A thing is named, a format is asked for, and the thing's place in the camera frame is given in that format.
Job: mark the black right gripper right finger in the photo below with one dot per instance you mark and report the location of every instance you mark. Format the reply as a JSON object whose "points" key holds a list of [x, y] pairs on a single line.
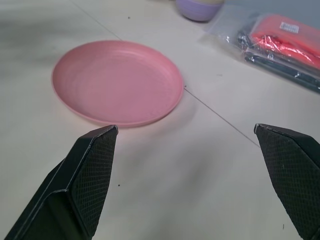
{"points": [[292, 170]]}

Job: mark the clear plastic bag with red items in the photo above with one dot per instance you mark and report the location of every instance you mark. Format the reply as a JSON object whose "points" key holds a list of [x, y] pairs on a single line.
{"points": [[275, 42]]}

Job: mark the purple bowl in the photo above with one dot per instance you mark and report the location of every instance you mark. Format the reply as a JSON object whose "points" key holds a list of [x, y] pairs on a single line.
{"points": [[196, 11]]}

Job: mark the pink round plate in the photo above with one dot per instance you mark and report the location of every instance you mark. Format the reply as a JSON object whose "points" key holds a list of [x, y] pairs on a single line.
{"points": [[118, 83]]}

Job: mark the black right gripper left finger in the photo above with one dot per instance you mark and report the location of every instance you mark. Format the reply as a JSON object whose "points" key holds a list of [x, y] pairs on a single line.
{"points": [[82, 180]]}

